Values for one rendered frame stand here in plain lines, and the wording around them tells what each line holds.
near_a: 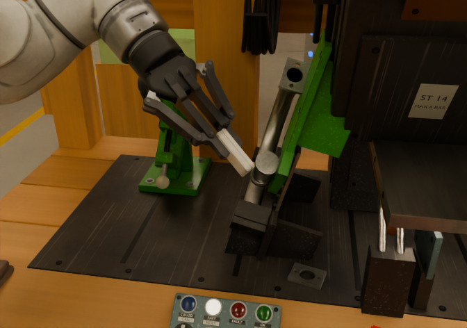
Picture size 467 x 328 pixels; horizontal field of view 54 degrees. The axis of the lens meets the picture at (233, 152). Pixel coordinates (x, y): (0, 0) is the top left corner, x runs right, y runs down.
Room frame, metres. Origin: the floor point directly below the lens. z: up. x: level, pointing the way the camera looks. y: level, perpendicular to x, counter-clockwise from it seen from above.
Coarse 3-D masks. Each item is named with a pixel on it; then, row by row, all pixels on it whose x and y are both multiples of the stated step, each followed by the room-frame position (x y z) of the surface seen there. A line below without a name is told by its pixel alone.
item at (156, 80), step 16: (160, 32) 0.66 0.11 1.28; (144, 48) 0.63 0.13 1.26; (160, 48) 0.63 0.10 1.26; (176, 48) 0.65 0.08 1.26; (144, 64) 0.63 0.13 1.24; (160, 64) 0.64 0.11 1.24; (176, 64) 0.65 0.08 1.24; (192, 64) 0.66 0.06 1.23; (144, 80) 0.63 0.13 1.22; (160, 80) 0.63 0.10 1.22; (160, 96) 0.62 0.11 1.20; (176, 96) 0.62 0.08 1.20
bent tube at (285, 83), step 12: (288, 60) 0.72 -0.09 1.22; (300, 60) 0.72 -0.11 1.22; (288, 72) 0.73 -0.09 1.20; (300, 72) 0.72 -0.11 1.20; (288, 84) 0.69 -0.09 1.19; (300, 84) 0.70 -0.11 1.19; (288, 96) 0.74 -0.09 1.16; (276, 108) 0.77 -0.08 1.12; (288, 108) 0.77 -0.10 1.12; (276, 120) 0.77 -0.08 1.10; (276, 132) 0.76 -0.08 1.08; (264, 144) 0.75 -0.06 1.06; (276, 144) 0.75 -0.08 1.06; (252, 192) 0.68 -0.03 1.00
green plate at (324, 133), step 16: (320, 48) 0.65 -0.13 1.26; (320, 64) 0.61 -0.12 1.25; (320, 80) 0.61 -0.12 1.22; (304, 96) 0.63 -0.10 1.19; (320, 96) 0.62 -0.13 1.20; (304, 112) 0.61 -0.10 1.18; (320, 112) 0.62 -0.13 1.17; (288, 128) 0.71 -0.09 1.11; (304, 128) 0.63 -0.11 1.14; (320, 128) 0.62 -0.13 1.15; (336, 128) 0.62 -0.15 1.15; (288, 144) 0.62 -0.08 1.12; (304, 144) 0.63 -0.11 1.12; (320, 144) 0.62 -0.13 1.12; (336, 144) 0.62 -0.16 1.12
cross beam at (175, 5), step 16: (160, 0) 1.13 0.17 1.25; (176, 0) 1.12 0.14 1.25; (192, 0) 1.12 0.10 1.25; (288, 0) 1.08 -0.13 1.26; (304, 0) 1.08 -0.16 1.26; (176, 16) 1.13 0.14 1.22; (192, 16) 1.12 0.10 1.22; (288, 16) 1.08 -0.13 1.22; (304, 16) 1.07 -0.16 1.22; (288, 32) 1.08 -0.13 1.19; (304, 32) 1.07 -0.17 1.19; (320, 32) 1.07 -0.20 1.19
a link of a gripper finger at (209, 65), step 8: (208, 64) 0.67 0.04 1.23; (208, 72) 0.66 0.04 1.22; (208, 80) 0.65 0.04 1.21; (216, 80) 0.65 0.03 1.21; (208, 88) 0.66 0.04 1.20; (216, 88) 0.64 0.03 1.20; (216, 96) 0.64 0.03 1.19; (224, 96) 0.63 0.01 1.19; (216, 104) 0.64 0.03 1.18; (224, 104) 0.62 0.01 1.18; (224, 112) 0.62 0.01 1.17; (232, 112) 0.62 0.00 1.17
